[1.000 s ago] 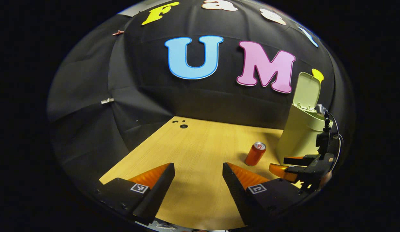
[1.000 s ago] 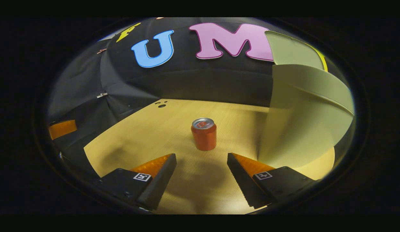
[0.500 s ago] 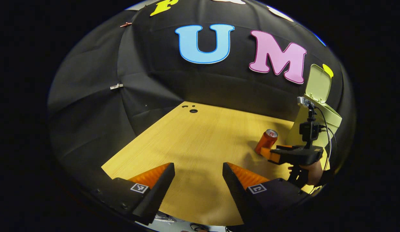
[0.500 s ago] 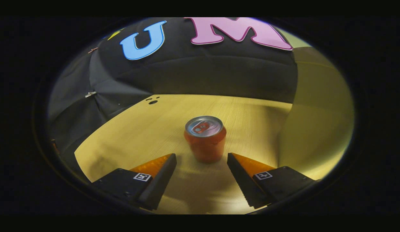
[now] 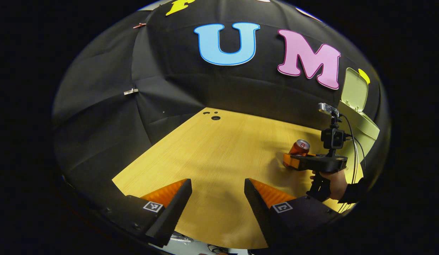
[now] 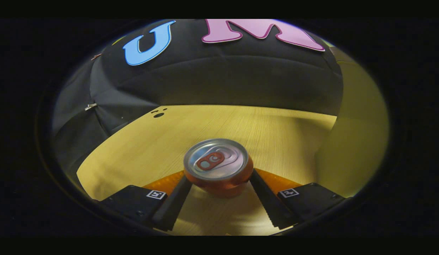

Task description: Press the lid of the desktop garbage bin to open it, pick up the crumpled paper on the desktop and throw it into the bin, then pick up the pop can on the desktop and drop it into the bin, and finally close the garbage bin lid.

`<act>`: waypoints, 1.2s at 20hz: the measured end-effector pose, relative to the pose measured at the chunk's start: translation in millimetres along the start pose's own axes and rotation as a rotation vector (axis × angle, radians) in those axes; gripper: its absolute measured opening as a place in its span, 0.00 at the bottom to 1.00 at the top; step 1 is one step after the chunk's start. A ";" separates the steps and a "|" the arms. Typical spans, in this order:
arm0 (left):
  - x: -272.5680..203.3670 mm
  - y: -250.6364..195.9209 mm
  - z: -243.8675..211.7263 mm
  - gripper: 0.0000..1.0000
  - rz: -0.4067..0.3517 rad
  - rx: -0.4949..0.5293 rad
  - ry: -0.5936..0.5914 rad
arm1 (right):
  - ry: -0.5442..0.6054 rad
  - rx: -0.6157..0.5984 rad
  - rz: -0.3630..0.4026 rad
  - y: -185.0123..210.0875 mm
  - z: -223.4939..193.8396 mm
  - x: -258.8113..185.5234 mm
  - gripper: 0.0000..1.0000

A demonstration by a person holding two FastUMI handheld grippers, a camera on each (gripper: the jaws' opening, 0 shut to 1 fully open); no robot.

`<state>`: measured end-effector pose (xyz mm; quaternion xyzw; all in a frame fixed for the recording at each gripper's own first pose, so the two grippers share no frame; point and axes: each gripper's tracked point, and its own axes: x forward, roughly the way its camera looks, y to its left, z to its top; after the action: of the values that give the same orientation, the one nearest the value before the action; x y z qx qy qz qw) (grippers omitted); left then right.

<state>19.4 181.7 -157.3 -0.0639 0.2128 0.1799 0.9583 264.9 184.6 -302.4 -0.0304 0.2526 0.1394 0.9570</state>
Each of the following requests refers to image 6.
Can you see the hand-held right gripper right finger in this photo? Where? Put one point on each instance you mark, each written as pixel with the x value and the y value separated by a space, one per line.
pixel 267 202

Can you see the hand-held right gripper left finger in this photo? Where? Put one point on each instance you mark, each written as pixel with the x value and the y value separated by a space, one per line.
pixel 173 207

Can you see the orange pop can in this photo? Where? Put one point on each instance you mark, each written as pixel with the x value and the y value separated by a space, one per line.
pixel 219 177

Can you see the green desktop garbage bin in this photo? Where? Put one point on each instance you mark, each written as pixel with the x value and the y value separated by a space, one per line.
pixel 357 124

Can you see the wooden desktop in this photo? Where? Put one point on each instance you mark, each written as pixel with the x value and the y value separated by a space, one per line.
pixel 152 148

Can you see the silver cloth clip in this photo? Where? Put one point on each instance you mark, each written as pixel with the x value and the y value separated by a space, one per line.
pixel 91 105

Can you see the black backdrop cloth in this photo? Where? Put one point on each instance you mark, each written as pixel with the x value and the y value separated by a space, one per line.
pixel 223 78

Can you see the copper cloth clip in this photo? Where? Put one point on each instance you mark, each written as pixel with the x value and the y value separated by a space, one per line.
pixel 96 56

